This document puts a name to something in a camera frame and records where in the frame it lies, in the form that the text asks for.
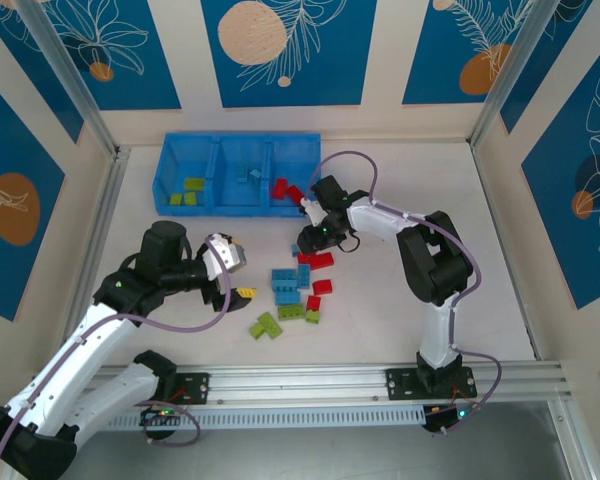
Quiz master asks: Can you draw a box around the white slotted cable duct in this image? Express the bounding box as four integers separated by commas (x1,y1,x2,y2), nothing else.
99,405,429,434

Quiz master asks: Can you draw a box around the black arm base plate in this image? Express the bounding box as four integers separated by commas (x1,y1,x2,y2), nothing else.
118,372,211,406
385,367,479,401

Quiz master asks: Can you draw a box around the aluminium frame leg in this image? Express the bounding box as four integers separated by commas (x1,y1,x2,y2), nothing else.
547,399,599,480

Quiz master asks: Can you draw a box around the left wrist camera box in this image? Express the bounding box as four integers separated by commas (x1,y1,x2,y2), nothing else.
201,231,250,282

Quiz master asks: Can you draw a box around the black controller board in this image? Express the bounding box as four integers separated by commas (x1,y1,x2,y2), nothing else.
139,407,187,427
423,405,481,435

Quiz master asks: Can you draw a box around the purple cable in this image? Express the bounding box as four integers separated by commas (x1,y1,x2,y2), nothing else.
0,234,231,480
309,149,505,436

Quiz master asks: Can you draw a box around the aluminium side rail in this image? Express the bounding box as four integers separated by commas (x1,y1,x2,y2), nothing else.
72,147,132,326

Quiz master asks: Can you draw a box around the blue three compartment bin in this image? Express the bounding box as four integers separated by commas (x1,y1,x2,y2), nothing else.
153,131,325,220

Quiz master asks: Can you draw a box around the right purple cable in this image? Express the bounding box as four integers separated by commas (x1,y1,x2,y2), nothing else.
309,149,505,436

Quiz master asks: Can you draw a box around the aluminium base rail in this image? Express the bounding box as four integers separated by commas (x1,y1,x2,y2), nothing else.
22,362,574,411

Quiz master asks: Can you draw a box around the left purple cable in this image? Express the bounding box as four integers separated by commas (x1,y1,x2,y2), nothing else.
0,234,231,480

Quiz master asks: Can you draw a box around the aluminium frame post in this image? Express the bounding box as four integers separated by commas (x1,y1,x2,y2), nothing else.
470,0,566,149
15,0,121,159

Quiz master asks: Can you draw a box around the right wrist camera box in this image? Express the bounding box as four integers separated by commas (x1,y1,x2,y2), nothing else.
300,197,327,227

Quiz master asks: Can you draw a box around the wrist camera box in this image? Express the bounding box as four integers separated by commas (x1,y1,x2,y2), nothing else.
201,231,250,282
300,197,327,227

